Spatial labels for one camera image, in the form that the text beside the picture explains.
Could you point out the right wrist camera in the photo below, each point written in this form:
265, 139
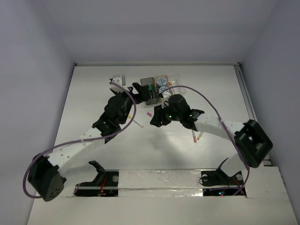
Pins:
165, 99

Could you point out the smoky grey plastic bin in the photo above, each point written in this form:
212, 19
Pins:
150, 81

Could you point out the short yellow-capped white marker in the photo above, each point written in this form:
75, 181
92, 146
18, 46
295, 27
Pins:
134, 121

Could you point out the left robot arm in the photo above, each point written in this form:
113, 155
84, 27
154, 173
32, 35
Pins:
46, 175

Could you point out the clear plastic bin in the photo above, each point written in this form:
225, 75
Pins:
176, 89

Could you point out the blue-lidded round jar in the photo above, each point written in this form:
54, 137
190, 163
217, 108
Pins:
161, 81
162, 89

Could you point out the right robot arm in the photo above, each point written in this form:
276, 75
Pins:
248, 138

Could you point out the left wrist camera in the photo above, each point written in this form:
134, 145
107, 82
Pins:
116, 82

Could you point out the black green highlighter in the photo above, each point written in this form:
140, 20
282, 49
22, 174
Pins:
150, 92

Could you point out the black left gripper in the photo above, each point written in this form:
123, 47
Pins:
131, 94

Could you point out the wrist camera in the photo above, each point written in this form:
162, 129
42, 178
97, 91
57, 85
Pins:
165, 99
116, 82

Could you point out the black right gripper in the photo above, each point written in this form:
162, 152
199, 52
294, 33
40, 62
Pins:
158, 116

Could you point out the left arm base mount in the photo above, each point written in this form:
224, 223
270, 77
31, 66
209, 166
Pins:
105, 184

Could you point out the peach-capped white marker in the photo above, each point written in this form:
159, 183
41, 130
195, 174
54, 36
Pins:
194, 136

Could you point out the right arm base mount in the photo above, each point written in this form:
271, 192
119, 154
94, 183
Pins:
217, 183

